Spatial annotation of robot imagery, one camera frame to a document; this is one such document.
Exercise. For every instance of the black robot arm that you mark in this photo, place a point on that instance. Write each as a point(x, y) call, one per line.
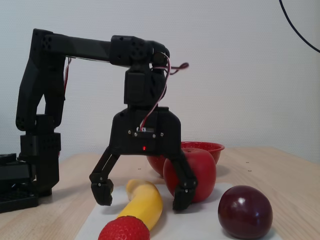
point(82, 47)

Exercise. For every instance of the dark purple toy plum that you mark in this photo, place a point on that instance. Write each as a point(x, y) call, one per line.
point(245, 212)

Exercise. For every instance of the yellow toy banana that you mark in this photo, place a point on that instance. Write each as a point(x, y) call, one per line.
point(147, 200)

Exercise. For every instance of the red toy strawberry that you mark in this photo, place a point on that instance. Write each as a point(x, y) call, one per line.
point(125, 230)

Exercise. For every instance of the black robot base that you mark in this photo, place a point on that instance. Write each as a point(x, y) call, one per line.
point(42, 162)

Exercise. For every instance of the white paper sheet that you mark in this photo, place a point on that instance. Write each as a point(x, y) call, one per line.
point(202, 222)

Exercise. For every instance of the red toy apple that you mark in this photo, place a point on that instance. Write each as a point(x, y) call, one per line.
point(202, 172)

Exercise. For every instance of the red speckled bowl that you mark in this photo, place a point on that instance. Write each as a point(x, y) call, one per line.
point(213, 150)

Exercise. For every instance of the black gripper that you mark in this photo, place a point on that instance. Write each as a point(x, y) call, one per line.
point(146, 143)

